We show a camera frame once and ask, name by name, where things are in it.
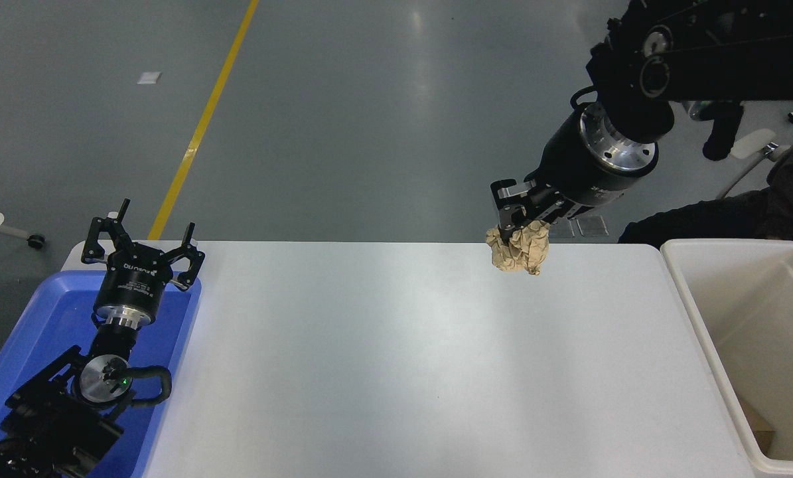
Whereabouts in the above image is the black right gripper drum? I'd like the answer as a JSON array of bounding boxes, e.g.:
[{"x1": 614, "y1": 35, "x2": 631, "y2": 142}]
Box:
[{"x1": 536, "y1": 109, "x2": 657, "y2": 207}]

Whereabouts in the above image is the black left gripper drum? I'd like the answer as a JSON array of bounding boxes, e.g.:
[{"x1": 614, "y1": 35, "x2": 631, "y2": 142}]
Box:
[{"x1": 94, "y1": 242, "x2": 171, "y2": 314}]

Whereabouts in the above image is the tan paper ball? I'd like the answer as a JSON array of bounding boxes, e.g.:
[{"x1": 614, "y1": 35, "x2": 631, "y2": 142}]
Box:
[{"x1": 486, "y1": 220, "x2": 551, "y2": 277}]

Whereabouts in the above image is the blue plastic tray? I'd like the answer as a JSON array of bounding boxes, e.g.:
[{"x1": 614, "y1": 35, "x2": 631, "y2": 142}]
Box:
[{"x1": 0, "y1": 269, "x2": 203, "y2": 478}]

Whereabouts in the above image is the person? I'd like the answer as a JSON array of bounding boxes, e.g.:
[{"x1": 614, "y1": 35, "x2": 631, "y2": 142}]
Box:
[{"x1": 618, "y1": 114, "x2": 793, "y2": 261}]

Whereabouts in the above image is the large pale plastic bin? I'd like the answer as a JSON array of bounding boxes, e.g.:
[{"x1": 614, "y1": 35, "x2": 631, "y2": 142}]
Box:
[{"x1": 660, "y1": 239, "x2": 793, "y2": 477}]

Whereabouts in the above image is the white chair frame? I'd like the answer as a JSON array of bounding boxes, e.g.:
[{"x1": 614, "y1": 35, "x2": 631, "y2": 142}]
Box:
[{"x1": 715, "y1": 127, "x2": 790, "y2": 200}]

